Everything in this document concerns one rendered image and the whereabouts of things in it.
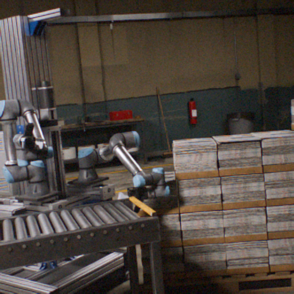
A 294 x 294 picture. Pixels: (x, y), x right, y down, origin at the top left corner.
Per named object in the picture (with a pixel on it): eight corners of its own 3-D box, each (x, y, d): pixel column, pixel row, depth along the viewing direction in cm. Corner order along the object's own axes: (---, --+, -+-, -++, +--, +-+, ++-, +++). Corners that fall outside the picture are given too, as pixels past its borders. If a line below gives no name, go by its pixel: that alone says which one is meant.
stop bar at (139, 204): (134, 199, 290) (134, 196, 290) (157, 215, 249) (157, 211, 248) (129, 200, 289) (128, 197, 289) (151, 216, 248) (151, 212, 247)
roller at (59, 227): (58, 219, 280) (57, 210, 279) (70, 240, 235) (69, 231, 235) (49, 220, 278) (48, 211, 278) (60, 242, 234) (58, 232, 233)
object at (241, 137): (212, 137, 351) (212, 136, 351) (251, 134, 350) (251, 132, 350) (217, 143, 315) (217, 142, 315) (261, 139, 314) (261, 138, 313)
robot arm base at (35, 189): (22, 196, 321) (20, 181, 320) (39, 190, 333) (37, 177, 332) (37, 197, 312) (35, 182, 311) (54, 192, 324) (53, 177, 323)
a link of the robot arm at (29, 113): (32, 105, 325) (53, 162, 300) (15, 107, 320) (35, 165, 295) (34, 93, 316) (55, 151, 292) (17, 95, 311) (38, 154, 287)
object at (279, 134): (250, 134, 353) (250, 132, 352) (288, 130, 352) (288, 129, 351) (260, 139, 316) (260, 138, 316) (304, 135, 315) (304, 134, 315)
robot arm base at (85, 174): (74, 180, 360) (72, 167, 359) (88, 176, 373) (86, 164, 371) (88, 181, 352) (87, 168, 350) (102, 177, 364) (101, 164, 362)
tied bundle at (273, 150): (251, 164, 355) (250, 134, 352) (291, 161, 354) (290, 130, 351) (263, 173, 318) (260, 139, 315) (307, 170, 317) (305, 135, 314)
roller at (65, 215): (69, 216, 282) (68, 208, 281) (82, 238, 237) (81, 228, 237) (60, 218, 280) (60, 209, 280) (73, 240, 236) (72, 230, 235)
